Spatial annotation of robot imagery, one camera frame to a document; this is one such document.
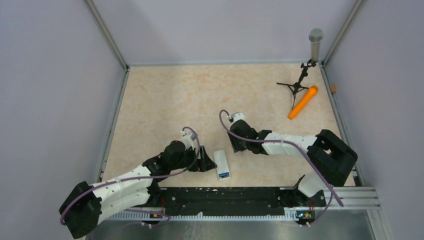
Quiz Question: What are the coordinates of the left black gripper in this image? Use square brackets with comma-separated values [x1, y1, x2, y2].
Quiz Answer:
[169, 145, 217, 173]

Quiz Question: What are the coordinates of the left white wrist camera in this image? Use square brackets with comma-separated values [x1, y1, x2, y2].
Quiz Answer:
[181, 130, 196, 150]

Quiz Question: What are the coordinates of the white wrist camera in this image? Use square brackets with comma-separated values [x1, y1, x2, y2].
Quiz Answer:
[181, 130, 196, 150]
[227, 112, 246, 123]

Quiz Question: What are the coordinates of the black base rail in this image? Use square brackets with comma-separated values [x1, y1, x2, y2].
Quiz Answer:
[142, 187, 327, 217]

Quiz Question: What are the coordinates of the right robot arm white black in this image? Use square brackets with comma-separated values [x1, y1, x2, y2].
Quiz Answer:
[227, 119, 358, 206]

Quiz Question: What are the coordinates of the grey metal cylinder post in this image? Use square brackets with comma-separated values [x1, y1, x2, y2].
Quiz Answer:
[308, 28, 324, 62]

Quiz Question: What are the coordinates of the black mini tripod stand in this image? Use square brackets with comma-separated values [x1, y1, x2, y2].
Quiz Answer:
[276, 59, 317, 110]

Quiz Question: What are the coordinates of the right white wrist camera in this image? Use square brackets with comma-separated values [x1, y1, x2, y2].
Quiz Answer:
[227, 112, 246, 123]

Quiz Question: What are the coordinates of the blue AAA battery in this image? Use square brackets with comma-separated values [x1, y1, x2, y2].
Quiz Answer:
[219, 172, 230, 178]

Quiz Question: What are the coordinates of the small tan block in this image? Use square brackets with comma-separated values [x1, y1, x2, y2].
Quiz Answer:
[329, 83, 337, 94]

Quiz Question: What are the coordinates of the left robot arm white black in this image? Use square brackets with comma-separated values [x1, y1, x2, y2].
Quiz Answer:
[59, 140, 217, 239]

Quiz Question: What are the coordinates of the white remote control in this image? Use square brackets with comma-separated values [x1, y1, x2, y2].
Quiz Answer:
[213, 150, 231, 181]

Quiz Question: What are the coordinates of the orange toy microphone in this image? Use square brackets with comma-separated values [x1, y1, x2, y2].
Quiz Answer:
[287, 85, 319, 120]

